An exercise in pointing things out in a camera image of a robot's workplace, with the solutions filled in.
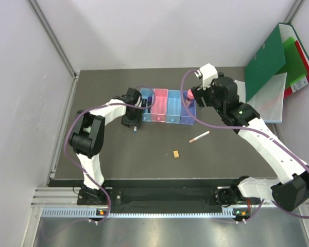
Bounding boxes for black highlighter blue cap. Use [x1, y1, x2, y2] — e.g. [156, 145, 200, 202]
[141, 98, 147, 111]

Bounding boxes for pink capped glue stick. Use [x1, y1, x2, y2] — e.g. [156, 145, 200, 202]
[184, 89, 194, 108]

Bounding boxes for light blue drawer bin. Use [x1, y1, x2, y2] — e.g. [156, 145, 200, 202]
[166, 90, 181, 124]

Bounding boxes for purple plastic drawer bin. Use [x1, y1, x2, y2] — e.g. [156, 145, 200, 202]
[179, 90, 197, 126]

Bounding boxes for white marker pink cap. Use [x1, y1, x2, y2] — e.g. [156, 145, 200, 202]
[188, 131, 210, 143]

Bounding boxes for black highlighter purple cap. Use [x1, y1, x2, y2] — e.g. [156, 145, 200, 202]
[147, 96, 152, 113]

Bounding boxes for pink plastic drawer bin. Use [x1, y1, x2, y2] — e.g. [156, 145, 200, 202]
[151, 89, 168, 122]

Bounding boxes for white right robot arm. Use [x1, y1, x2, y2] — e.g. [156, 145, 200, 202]
[191, 73, 309, 212]

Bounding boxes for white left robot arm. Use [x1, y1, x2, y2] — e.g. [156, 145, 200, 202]
[68, 88, 146, 205]

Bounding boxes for translucent light blue folder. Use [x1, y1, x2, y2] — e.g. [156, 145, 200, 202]
[234, 73, 287, 124]

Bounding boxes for green binder folder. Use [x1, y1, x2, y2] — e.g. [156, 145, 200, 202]
[245, 23, 309, 100]

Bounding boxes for orange eraser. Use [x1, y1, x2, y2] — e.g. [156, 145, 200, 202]
[173, 150, 179, 158]

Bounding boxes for red folder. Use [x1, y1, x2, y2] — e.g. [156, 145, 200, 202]
[283, 37, 309, 98]

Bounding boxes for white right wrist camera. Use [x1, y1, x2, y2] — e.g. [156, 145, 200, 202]
[194, 63, 218, 90]

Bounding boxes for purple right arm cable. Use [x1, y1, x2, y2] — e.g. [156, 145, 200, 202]
[180, 68, 309, 224]

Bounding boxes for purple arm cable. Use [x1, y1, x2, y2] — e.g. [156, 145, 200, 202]
[180, 68, 309, 224]
[63, 85, 155, 224]

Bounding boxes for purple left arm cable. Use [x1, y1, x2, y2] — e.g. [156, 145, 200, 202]
[63, 85, 155, 224]

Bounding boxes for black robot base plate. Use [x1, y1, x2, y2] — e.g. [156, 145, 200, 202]
[72, 177, 261, 206]

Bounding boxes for aluminium cable duct rail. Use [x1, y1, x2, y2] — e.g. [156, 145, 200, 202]
[30, 186, 309, 219]

